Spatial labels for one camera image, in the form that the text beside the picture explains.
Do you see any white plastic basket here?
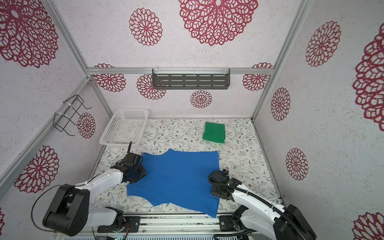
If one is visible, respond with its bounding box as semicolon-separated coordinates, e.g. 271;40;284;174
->
99;108;150;148

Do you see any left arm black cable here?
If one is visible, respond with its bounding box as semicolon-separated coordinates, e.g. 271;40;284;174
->
30;141;133;233

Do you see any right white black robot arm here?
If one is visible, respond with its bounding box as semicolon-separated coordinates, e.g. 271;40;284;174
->
208;169;317;240

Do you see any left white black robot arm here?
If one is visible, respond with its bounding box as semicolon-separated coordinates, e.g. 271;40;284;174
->
42;153;147;237

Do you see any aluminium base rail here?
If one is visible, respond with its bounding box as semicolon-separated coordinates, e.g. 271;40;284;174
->
53;212;250;239

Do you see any green tank top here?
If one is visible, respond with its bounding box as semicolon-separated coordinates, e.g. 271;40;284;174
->
203;122;226;144

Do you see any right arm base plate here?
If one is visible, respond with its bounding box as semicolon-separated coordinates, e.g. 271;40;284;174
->
219;215;245;232

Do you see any black wire wall rack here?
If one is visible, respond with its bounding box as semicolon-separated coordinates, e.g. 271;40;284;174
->
52;95;92;137

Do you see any blue tank top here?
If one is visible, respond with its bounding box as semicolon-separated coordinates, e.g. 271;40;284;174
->
127;149;220;218

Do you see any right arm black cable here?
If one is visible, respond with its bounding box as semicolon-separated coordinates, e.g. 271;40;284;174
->
208;176;307;240

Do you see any grey slotted wall shelf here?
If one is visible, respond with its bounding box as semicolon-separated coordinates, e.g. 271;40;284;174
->
152;69;231;90

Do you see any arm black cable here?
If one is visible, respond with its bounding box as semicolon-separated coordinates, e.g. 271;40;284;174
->
30;141;133;233
208;176;307;240

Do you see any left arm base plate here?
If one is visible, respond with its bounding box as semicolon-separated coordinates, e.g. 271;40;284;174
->
97;216;141;234

